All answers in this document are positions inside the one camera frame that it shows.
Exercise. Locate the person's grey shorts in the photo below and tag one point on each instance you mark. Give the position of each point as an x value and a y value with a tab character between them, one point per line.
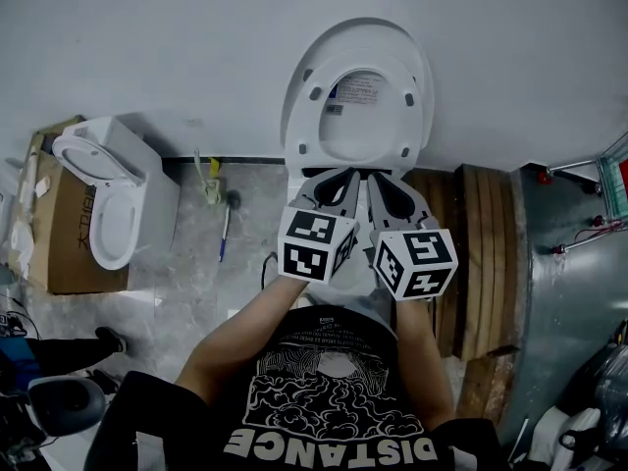
375	314

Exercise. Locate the small white toilet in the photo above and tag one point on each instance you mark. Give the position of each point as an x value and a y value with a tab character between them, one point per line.
127	174

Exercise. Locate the white plastic bag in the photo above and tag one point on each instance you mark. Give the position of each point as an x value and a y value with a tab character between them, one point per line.
554	434

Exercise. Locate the brown cardboard box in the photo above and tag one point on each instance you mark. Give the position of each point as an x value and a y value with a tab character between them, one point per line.
64	243

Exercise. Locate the grey metal sheet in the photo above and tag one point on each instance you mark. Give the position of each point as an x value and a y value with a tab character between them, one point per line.
564	322

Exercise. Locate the stack of wooden planks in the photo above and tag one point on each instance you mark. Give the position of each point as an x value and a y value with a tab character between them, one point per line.
483	263

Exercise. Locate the grey rounded plastic seat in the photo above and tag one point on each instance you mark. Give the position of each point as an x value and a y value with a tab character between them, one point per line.
66	405

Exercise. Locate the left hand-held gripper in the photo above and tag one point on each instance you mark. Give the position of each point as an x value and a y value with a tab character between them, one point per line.
304	248

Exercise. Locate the person's black printed t-shirt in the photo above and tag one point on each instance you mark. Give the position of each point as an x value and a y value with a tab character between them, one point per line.
314	410

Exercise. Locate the white toilet lid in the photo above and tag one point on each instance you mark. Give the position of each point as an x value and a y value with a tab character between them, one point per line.
365	32

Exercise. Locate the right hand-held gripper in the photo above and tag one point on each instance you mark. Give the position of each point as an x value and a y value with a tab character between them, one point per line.
417	263

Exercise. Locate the person's right forearm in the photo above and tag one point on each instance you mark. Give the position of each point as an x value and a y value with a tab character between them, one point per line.
422	361

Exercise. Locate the white valve with yellow tag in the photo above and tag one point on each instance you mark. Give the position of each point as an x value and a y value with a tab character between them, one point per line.
212	187

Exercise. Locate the person's left forearm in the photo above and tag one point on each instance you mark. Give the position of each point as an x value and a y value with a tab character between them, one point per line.
245	331

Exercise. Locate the white toilet seat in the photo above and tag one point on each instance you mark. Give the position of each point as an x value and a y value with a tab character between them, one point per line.
304	120

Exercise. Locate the black plastic bag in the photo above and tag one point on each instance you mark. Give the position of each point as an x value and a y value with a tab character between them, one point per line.
613	400

